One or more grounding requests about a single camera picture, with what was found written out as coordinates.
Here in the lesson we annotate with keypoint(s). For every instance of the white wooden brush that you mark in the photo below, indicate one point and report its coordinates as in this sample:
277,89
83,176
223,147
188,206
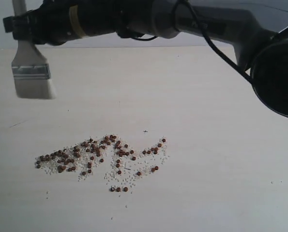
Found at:
30,68

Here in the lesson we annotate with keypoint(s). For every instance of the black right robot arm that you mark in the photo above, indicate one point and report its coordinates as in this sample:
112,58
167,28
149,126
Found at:
251,36

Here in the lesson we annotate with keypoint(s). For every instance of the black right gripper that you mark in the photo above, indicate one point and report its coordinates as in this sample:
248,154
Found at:
49,24

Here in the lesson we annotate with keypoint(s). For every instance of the brown and white grains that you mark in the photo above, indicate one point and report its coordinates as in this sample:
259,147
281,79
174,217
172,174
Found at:
126,164

